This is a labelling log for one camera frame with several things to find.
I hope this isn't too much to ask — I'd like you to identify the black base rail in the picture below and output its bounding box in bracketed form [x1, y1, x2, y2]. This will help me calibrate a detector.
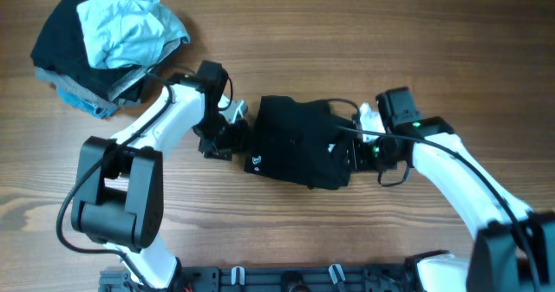
[98, 263, 434, 292]

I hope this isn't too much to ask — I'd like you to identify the black cable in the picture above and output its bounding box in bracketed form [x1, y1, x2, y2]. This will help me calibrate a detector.
[324, 97, 543, 292]
[55, 64, 235, 291]

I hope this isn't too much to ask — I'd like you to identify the right black cable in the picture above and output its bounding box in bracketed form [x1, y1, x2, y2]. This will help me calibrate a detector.
[324, 97, 543, 292]

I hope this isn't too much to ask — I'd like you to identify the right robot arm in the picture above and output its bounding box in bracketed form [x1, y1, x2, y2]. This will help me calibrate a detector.
[344, 88, 554, 292]

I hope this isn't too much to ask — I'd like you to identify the grey folded garment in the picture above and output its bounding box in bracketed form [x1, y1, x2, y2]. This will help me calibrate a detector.
[34, 38, 182, 110]

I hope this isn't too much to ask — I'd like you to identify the black folded garment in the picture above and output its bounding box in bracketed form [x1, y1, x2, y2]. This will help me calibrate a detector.
[30, 0, 145, 101]

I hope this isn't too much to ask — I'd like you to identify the black polo shirt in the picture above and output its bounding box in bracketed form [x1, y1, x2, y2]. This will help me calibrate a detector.
[244, 95, 355, 190]

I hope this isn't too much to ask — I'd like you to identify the left black cable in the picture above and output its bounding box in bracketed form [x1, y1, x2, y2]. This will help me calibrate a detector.
[55, 64, 235, 291]

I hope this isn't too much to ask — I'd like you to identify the light blue crumpled garment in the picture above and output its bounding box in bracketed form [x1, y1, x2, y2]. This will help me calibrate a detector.
[76, 0, 190, 69]

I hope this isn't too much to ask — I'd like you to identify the blue folded garment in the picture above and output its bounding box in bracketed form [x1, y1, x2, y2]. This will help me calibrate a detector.
[56, 88, 119, 119]

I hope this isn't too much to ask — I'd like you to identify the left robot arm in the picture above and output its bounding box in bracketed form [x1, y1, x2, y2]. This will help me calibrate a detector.
[56, 61, 249, 291]

